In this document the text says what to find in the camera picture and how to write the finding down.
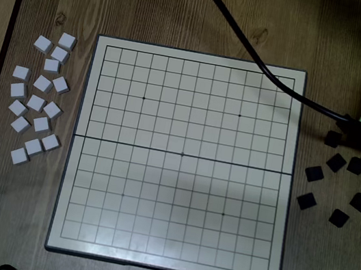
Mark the white go board dark frame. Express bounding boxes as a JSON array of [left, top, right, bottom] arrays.
[[42, 30, 317, 270]]

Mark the thick black camera cable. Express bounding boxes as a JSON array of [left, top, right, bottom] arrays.
[[159, 0, 361, 131]]

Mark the white cube stone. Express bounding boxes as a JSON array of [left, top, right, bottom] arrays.
[[9, 145, 32, 167], [31, 34, 55, 56], [42, 57, 63, 75], [31, 114, 53, 135], [25, 93, 48, 113], [6, 98, 31, 119], [49, 45, 71, 66], [22, 136, 46, 158], [9, 114, 34, 135], [41, 99, 65, 121], [11, 64, 33, 82], [8, 81, 30, 100], [40, 132, 63, 154], [31, 73, 55, 95], [57, 31, 79, 53], [50, 75, 73, 96]]

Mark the black cube stone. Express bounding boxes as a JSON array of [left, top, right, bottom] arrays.
[[323, 129, 344, 148], [303, 163, 327, 185], [327, 207, 351, 230], [347, 191, 361, 213], [345, 155, 361, 176], [294, 190, 319, 213], [324, 152, 349, 175]]

